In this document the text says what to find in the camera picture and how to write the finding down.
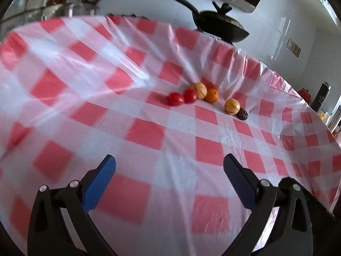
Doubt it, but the orange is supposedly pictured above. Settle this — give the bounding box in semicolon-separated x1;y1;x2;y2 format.
205;88;219;103

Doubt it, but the black pan lid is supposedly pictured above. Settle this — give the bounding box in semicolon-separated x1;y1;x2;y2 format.
200;2;244;31

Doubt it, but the red white checkered tablecloth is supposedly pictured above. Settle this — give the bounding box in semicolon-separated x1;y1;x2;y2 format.
0;15;341;256

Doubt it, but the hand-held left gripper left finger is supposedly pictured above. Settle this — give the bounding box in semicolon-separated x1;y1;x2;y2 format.
27;155;117;256

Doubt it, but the black bottle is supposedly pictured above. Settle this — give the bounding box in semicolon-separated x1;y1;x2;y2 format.
311;81;331;112

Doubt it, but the red pot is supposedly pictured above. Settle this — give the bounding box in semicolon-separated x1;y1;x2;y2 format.
298;88;311;103

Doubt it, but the grey container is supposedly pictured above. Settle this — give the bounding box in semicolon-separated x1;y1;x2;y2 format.
327;104;341;136

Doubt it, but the wall socket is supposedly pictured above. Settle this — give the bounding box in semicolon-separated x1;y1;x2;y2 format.
286;39;301;57

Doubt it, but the red tomato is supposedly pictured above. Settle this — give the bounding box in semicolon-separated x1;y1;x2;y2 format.
167;92;185;106
183;89;198;104

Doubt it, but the yellow passion fruit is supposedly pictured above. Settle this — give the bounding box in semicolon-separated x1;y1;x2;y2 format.
193;82;208;99
224;98;239;115

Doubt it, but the black frying pan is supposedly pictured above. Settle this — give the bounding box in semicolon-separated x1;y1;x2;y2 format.
161;0;250;43

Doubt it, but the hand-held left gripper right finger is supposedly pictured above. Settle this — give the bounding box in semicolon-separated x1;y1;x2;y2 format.
222;153;313;256

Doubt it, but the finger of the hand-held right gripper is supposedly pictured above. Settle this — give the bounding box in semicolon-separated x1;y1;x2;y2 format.
280;177;335;248

